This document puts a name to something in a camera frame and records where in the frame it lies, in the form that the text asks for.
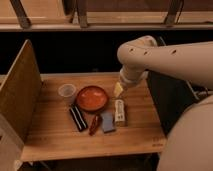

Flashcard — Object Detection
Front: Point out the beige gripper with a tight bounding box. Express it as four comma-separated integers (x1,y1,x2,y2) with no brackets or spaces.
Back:
114,67,148,98

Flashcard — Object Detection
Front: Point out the black white striped eraser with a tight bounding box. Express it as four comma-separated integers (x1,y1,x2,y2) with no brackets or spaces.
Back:
69,105,88,132

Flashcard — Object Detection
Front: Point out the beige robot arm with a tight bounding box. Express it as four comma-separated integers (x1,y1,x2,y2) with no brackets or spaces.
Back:
117,36,213,171

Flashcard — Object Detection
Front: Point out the red bowl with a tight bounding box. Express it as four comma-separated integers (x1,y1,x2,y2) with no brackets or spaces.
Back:
76,86,109,112

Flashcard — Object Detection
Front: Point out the white bottle on block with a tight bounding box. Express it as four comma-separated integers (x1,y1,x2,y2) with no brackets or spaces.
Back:
115,99,126,126

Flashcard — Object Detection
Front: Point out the blue grey sponge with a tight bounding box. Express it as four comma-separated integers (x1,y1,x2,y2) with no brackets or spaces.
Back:
101,112,115,133

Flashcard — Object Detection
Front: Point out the red brown packet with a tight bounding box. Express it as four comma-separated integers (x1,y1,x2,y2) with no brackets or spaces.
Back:
89,115,102,136

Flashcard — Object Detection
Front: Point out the clear plastic cup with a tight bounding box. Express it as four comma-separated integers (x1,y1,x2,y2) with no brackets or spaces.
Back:
58,84,77,106

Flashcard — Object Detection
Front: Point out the right dark side panel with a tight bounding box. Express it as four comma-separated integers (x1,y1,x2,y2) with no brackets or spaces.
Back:
147,71,197,135

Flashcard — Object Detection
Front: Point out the left wooden side panel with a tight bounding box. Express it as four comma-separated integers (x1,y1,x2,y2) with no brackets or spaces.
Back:
0,40,42,171

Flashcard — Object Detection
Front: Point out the wooden shelf rail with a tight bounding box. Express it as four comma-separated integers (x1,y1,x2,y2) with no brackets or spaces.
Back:
0,0,213,31

